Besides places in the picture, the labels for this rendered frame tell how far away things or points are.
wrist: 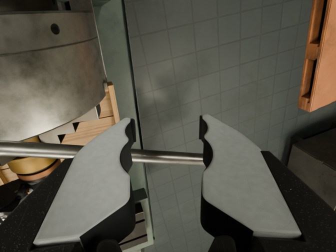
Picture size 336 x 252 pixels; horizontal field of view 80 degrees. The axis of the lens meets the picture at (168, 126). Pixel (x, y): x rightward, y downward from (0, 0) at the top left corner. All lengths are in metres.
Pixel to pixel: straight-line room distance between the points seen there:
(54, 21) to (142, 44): 1.26
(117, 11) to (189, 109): 1.10
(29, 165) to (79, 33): 0.24
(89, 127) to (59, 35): 0.41
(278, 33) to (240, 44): 0.39
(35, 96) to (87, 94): 0.07
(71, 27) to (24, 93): 0.09
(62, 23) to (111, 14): 0.65
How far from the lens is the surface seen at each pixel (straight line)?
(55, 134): 0.40
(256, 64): 2.04
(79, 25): 0.30
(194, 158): 0.19
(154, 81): 1.58
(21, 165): 0.43
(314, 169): 2.70
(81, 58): 0.29
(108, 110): 0.62
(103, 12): 0.92
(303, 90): 2.59
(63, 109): 0.28
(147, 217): 0.90
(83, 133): 0.65
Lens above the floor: 1.46
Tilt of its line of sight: 56 degrees down
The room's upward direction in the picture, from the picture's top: 142 degrees clockwise
